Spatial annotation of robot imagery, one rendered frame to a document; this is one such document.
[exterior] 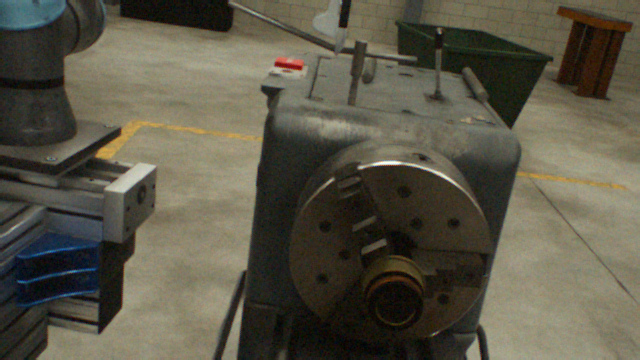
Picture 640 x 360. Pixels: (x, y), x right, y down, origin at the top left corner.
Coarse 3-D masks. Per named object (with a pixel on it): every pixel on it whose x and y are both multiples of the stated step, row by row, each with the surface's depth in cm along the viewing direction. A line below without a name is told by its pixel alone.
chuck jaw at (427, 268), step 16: (416, 256) 97; (432, 256) 97; (448, 256) 97; (464, 256) 98; (480, 256) 99; (432, 272) 92; (448, 272) 94; (464, 272) 96; (480, 272) 96; (432, 288) 92; (448, 288) 95
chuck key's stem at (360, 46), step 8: (360, 40) 111; (360, 48) 111; (360, 56) 112; (352, 64) 113; (360, 64) 112; (352, 72) 113; (360, 72) 113; (352, 80) 114; (352, 88) 114; (352, 96) 115; (352, 104) 115
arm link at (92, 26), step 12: (72, 0) 107; (84, 0) 109; (96, 0) 113; (84, 12) 109; (96, 12) 114; (84, 24) 109; (96, 24) 114; (84, 36) 110; (96, 36) 116; (84, 48) 115
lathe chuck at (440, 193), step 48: (384, 144) 103; (336, 192) 96; (384, 192) 96; (432, 192) 96; (336, 240) 99; (432, 240) 99; (480, 240) 98; (336, 288) 102; (480, 288) 101; (384, 336) 105
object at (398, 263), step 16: (384, 256) 91; (400, 256) 91; (368, 272) 91; (384, 272) 88; (400, 272) 88; (416, 272) 90; (368, 288) 89; (384, 288) 86; (400, 288) 85; (416, 288) 86; (368, 304) 87; (384, 304) 92; (400, 304) 92; (416, 304) 86; (384, 320) 87; (400, 320) 88; (416, 320) 87
